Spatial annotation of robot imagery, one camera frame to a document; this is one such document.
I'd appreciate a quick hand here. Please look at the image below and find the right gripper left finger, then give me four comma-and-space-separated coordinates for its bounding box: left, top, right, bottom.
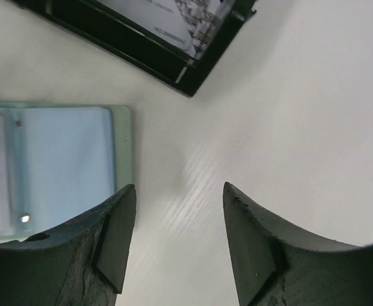
0, 184, 136, 305

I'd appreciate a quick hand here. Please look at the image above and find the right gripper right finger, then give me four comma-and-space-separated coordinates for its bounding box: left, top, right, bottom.
223, 183, 373, 305

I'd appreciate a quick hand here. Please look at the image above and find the green card holder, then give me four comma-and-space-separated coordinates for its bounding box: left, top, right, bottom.
0, 101, 133, 243

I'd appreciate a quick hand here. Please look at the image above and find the black three-compartment tray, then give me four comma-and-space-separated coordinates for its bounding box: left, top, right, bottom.
15, 0, 256, 98

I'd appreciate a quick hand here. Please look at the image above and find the white credit cards stack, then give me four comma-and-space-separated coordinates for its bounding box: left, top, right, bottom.
101, 0, 234, 59

